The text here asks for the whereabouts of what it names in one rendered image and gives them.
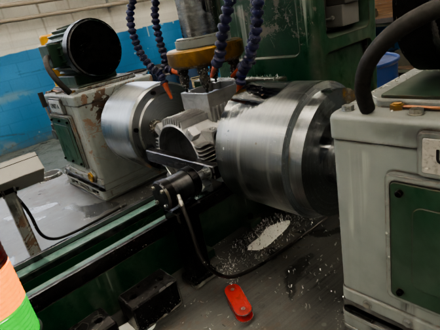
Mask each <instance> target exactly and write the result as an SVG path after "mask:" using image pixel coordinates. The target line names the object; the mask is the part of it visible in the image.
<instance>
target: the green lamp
mask: <svg viewBox="0 0 440 330"><path fill-rule="evenodd" d="M39 329H40V324H39V320H38V318H37V316H36V314H35V311H34V310H33V307H32V306H31V303H30V301H29V299H28V296H27V295H26V292H25V297H24V300H23V301H22V303H21V305H20V306H19V307H18V308H17V309H16V310H15V311H14V312H13V313H12V314H11V315H9V316H8V317H6V318H5V319H3V320H2V321H0V330H39Z"/></svg>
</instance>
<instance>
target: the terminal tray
mask: <svg viewBox="0 0 440 330"><path fill-rule="evenodd" d="M209 86H210V87H209V88H208V91H209V92H208V93H206V89H204V88H203V86H199V87H197V88H193V89H192V90H189V91H188V92H182V93H181V98H182V101H183V106H184V109H185V111H186V110H188V109H193V108H196V109H199V110H200V109H201V110H202V111H204V112H207V113H208V118H209V119H210V120H211V121H212V122H216V123H217V121H218V120H219V121H220V119H221V115H222V114H223V111H224V109H225V107H226V106H227V103H228V102H229V101H230V99H231V98H232V97H233V95H235V93H236V86H237V85H236V83H235V81H217V82H211V83H209Z"/></svg>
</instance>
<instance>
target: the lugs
mask: <svg viewBox="0 0 440 330"><path fill-rule="evenodd" d="M162 128H163V126H162V122H160V123H158V124H156V127H155V132H156V133H157V134H158V135H159V133H160V131H161V129H162ZM185 135H186V136H187V137H188V139H189V140H190V141H194V140H196V139H198V138H199V137H200V135H201V133H200V132H199V130H198V129H197V128H196V126H191V127H189V128H187V130H186V132H185ZM210 186H211V182H210V180H209V179H208V178H206V179H204V180H202V192H204V191H205V190H207V189H209V187H210Z"/></svg>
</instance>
